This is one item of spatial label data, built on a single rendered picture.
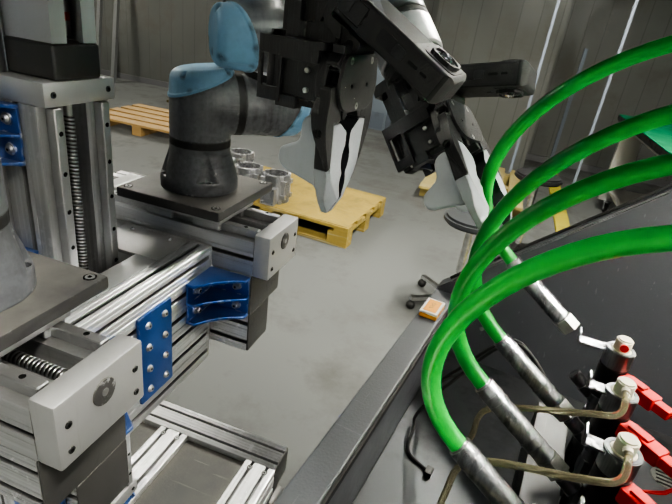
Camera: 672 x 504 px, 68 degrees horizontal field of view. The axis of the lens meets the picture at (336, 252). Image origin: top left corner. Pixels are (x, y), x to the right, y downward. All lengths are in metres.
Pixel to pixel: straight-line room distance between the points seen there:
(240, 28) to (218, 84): 0.34
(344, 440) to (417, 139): 0.35
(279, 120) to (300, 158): 0.55
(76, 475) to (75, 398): 0.16
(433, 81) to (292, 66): 0.12
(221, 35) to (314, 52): 0.23
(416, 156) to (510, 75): 0.12
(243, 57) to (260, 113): 0.36
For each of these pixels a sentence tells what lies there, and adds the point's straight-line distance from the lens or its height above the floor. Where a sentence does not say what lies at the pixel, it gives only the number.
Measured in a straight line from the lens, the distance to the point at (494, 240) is 0.39.
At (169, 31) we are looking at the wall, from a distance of 8.57.
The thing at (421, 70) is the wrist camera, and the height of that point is 1.36.
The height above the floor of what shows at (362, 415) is 0.95.
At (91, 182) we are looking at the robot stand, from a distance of 0.92.
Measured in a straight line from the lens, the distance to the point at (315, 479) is 0.57.
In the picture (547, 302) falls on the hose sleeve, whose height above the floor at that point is 1.14.
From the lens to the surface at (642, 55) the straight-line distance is 0.53.
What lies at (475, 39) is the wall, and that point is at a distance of 6.01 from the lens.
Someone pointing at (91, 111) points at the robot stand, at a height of 1.20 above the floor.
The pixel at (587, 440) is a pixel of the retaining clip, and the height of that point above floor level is 1.11.
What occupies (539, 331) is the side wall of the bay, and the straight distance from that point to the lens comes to 0.95.
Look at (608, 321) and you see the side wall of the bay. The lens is 0.94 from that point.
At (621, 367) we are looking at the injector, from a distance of 0.60.
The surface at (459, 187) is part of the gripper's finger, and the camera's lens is 0.51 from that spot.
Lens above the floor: 1.39
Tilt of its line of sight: 25 degrees down
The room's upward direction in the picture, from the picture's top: 8 degrees clockwise
